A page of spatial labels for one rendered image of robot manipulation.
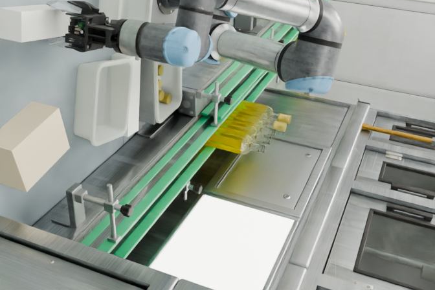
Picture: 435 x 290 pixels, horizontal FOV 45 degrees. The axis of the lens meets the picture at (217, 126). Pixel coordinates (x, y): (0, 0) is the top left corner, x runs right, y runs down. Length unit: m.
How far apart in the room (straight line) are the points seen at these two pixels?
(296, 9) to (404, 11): 6.49
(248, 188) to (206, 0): 0.86
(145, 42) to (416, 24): 6.87
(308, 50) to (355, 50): 6.64
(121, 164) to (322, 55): 0.67
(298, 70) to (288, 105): 1.09
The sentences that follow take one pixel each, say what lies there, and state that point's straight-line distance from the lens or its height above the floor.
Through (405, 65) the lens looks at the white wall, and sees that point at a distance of 7.97.
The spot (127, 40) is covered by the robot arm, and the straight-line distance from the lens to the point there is 1.07.
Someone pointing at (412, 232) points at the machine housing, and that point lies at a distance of 1.83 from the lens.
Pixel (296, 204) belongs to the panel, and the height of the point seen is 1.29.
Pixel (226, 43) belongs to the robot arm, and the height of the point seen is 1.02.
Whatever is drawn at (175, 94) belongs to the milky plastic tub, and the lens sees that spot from 1.79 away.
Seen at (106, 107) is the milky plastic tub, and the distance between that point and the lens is 1.54.
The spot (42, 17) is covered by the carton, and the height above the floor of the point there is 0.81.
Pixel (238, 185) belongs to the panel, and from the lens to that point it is 1.82.
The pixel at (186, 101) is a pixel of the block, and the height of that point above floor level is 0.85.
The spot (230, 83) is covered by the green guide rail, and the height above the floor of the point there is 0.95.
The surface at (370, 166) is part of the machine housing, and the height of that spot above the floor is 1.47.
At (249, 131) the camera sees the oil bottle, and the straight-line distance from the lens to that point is 1.82.
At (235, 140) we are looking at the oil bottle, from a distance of 1.78.
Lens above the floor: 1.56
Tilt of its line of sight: 19 degrees down
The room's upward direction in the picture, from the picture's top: 103 degrees clockwise
